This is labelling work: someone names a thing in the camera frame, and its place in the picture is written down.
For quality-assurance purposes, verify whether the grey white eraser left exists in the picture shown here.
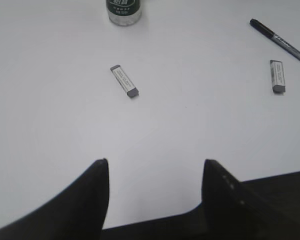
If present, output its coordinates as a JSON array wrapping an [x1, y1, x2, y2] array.
[[110, 64, 139, 99]]

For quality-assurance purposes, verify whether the grey white eraser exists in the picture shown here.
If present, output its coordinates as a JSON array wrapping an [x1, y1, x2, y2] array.
[[110, 64, 139, 99], [270, 60, 286, 94]]

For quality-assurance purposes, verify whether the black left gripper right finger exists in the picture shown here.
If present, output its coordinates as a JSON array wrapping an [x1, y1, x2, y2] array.
[[201, 159, 300, 240]]

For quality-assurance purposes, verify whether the clear water bottle green label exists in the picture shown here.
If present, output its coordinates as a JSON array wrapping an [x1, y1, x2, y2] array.
[[106, 0, 142, 27]]

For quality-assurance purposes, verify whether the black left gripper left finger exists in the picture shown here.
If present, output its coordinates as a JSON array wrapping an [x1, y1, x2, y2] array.
[[0, 158, 110, 240]]

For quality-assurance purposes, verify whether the grey white eraser middle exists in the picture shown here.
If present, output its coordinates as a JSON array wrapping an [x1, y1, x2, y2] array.
[[270, 60, 286, 94]]

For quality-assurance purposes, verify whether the black marker pen middle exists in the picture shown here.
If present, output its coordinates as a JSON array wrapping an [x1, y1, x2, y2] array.
[[249, 18, 300, 61]]

